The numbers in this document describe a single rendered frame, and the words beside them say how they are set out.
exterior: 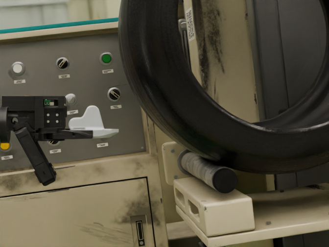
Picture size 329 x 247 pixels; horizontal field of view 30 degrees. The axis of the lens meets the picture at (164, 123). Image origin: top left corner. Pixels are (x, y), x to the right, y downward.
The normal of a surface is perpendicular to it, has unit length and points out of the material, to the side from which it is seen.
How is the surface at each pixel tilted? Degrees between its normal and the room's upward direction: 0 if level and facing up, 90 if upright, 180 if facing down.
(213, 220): 90
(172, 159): 90
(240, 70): 90
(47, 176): 92
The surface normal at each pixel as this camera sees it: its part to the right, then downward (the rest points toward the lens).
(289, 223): -0.12, -0.99
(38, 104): 0.14, 0.04
